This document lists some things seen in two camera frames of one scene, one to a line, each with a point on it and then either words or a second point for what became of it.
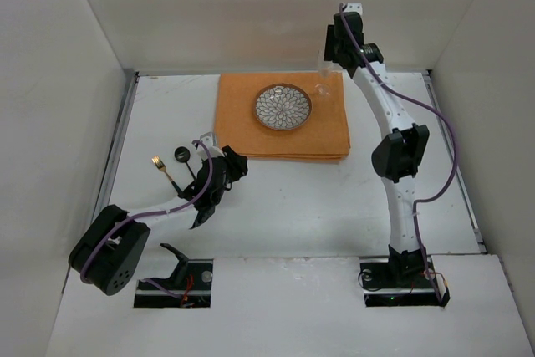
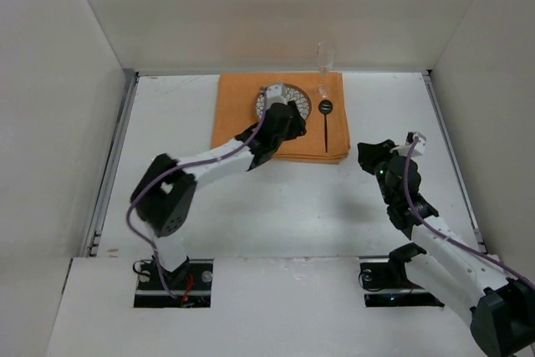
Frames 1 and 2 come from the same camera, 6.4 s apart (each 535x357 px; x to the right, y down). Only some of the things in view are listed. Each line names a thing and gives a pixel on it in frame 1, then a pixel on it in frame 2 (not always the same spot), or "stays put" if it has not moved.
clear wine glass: [325, 68] stays put
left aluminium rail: [128, 88] stays put
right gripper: [332, 45] to [374, 156]
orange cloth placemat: [324, 137] stays put
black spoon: [182, 155] to [325, 107]
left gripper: [205, 201] to [288, 119]
